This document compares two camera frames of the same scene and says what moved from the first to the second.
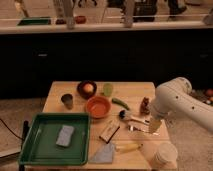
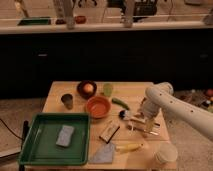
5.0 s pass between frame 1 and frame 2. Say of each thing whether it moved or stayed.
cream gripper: moved
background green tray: stayed
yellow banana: stayed
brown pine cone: stayed
